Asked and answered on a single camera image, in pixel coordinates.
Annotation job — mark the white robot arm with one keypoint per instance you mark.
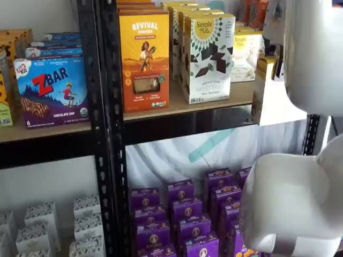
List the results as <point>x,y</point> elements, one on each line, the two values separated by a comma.
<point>308,53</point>

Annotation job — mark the purple Annie's snack box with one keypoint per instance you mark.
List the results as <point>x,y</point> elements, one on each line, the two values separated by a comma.
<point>229,214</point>
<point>144,198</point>
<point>218,178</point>
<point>150,215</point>
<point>158,251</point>
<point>152,234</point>
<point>186,210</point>
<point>201,246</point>
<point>225,195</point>
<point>243,175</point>
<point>194,227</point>
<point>241,246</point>
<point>180,190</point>

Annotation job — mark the orange Revival cracker box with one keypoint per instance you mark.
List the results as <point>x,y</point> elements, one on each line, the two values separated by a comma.
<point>144,61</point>
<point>139,11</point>
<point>135,5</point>

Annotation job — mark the blue Zbar chocolate chip box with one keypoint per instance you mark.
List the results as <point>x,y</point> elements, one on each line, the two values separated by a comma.
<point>63,36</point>
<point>56,44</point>
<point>53,52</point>
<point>53,91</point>

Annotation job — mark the orange patterned box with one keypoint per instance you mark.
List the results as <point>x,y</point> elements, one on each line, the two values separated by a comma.
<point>253,13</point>

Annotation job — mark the yellow chocolate chip cookie box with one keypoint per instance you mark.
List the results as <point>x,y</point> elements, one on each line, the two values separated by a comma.
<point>13,40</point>

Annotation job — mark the small white patterned box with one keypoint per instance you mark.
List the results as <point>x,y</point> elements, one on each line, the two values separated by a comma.
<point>32,238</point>
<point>87,247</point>
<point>33,254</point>
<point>40,214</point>
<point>88,226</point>
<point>6,225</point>
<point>87,204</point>

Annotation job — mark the white mint chocolate cracker box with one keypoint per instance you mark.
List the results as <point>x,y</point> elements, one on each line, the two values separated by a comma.
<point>180,42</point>
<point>171,40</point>
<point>211,59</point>

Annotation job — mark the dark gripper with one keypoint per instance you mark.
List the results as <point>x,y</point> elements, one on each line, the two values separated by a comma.
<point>269,48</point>

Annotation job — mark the black metal shelf beam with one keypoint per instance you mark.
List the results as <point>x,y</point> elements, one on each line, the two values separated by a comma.
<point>187,123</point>
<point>40,152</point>

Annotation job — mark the yellow and green snack box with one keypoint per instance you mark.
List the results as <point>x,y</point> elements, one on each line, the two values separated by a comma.
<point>4,107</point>

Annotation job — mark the white backdrop cloth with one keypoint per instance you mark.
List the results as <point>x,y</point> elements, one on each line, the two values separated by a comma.
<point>166,158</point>

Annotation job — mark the white box with yellow label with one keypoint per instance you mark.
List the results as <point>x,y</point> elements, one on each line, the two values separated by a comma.
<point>245,56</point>
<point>261,101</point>

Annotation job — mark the wooden shelf board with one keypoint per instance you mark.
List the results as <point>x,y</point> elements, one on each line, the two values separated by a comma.
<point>174,101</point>
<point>40,132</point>

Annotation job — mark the black perforated shelf post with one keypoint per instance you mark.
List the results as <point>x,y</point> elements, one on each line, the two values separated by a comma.
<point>92,80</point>
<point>311,134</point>
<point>115,134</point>

